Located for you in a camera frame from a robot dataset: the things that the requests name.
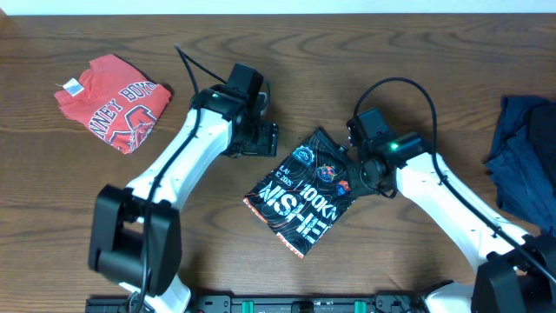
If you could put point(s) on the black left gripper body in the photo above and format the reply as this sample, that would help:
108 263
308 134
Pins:
255 141

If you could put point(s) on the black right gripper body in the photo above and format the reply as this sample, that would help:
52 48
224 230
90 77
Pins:
362 180

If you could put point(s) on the black orange patterned jersey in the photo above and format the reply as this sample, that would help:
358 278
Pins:
303 197

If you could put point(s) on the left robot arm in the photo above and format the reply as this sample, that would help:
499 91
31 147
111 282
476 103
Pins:
136 239

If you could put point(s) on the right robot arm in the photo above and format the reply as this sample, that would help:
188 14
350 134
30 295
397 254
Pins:
509 264

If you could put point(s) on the red folded t-shirt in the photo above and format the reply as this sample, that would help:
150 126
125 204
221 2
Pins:
114 101

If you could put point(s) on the navy blue t-shirt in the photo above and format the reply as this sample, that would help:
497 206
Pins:
522 160

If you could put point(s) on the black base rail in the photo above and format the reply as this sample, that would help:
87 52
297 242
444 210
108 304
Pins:
221 303

